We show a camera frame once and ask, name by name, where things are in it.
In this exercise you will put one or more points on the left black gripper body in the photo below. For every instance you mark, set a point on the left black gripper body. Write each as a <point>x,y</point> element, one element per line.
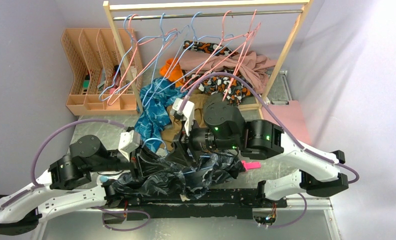
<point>137,163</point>

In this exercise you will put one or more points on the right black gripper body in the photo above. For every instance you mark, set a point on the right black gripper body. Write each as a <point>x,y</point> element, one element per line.
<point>196,142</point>

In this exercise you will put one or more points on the dark leaf print shorts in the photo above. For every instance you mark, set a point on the dark leaf print shorts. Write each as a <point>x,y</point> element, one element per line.
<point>192,183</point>

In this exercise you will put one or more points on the blue wire hanger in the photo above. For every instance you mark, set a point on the blue wire hanger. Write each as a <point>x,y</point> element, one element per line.
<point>194,43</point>
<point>127,57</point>
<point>164,42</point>
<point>163,150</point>

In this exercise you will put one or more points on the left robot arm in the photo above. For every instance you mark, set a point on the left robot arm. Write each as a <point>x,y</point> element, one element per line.
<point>79,180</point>

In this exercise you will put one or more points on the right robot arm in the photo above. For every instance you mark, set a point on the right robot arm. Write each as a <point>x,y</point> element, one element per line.
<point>317,172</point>

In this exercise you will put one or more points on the brown shorts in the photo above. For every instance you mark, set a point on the brown shorts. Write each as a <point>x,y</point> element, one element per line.
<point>175,126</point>

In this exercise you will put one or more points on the blue leaf print garment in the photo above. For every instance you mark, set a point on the blue leaf print garment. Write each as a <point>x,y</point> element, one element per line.
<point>155,117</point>

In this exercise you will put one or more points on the pink plastic clip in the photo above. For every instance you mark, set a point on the pink plastic clip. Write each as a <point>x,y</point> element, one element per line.
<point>251,165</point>

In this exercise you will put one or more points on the orange black patterned garment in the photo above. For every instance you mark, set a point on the orange black patterned garment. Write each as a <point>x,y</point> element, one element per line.
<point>212,85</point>

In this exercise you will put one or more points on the peach file organizer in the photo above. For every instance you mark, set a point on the peach file organizer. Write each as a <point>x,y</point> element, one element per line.
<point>94,57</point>

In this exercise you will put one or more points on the wooden clothes rack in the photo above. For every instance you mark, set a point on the wooden clothes rack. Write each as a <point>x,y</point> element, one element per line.
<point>260,7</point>

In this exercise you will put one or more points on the pink garment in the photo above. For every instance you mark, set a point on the pink garment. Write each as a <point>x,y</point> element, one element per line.
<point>253,68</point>

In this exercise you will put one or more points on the pink clipboard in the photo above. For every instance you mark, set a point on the pink clipboard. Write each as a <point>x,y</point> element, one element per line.
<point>291,116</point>

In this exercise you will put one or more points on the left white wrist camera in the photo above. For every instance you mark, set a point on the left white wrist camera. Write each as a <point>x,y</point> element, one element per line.
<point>128,142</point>

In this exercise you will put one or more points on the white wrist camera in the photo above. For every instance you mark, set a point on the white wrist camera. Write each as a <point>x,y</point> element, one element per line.
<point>128,142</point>
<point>184,108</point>

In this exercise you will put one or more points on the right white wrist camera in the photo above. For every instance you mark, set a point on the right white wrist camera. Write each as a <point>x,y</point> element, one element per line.
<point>184,108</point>

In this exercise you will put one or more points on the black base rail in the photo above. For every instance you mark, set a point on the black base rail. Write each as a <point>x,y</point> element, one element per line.
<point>223,202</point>

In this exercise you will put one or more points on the pink wire hanger left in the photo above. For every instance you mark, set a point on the pink wire hanger left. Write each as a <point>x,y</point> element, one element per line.
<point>128,20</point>

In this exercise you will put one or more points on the pink wire hanger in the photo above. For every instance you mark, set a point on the pink wire hanger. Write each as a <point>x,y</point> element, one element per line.
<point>223,38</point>
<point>244,51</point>
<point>128,20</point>

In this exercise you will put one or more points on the pink wire hanger middle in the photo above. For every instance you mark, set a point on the pink wire hanger middle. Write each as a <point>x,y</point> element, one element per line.
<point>223,38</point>

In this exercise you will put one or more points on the pink wire hanger right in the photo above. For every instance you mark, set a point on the pink wire hanger right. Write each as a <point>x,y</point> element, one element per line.
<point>244,51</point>

